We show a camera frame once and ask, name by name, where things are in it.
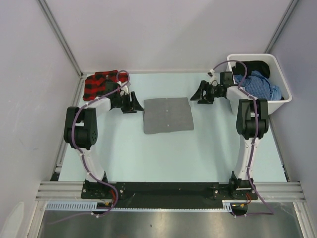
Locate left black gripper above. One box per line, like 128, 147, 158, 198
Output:
116, 92, 144, 114

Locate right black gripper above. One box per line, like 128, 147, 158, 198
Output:
190, 80, 223, 105

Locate grey long sleeve shirt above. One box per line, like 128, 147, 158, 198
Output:
143, 97, 194, 135

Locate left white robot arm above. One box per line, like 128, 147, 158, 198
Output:
63, 80, 144, 198

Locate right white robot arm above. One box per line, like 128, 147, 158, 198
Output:
191, 70, 269, 200

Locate white plastic bin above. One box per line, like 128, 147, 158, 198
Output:
227, 54, 292, 115

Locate red black plaid shirt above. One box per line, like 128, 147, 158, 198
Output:
83, 70, 118, 102

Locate black shirt in bin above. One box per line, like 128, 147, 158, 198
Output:
232, 60, 270, 78

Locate blue checked shirt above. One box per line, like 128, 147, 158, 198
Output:
240, 70, 272, 101

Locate light blue shirt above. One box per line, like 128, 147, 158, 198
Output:
269, 85, 284, 101

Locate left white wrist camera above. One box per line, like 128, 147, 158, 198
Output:
117, 81, 130, 96

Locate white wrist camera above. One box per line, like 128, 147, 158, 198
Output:
208, 69, 218, 86
117, 81, 130, 96

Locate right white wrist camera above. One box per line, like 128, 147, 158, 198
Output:
208, 69, 218, 86

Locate white slotted cable duct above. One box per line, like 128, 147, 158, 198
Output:
46, 201, 232, 212

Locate aluminium frame rail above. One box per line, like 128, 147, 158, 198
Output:
35, 181, 306, 202

